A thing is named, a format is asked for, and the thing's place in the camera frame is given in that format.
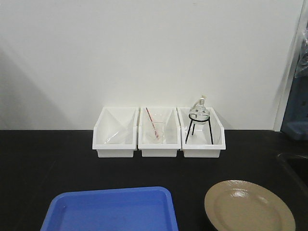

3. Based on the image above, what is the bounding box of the blue plastic tray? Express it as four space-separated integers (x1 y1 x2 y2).
41 186 178 231

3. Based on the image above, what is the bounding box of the beige plate with black rim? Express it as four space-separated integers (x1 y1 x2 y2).
204 180 296 231

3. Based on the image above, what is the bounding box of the clear glass beaker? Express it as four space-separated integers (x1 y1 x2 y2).
147 117 165 144

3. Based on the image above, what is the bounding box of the middle white plastic bin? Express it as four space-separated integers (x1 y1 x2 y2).
138 107 181 157

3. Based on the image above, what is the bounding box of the white plastic bin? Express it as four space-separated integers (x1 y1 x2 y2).
138 107 181 157
177 107 226 158
92 107 139 158

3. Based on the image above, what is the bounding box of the red striped glass rod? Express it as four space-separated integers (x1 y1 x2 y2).
146 107 159 139

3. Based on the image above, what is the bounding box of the left white plastic bin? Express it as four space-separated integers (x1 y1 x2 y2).
92 107 139 158

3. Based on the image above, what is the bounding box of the glass rod in left bin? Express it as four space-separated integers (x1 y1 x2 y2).
104 130 125 144

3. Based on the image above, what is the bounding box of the glass alcohol lamp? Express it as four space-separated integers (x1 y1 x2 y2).
189 96 210 125

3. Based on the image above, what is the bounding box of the right white plastic bin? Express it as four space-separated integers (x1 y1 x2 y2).
177 107 226 158

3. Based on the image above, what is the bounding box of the blue equipment at right edge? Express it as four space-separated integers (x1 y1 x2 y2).
281 29 308 141

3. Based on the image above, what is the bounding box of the black wire tripod stand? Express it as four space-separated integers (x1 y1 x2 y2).
185 114 214 144

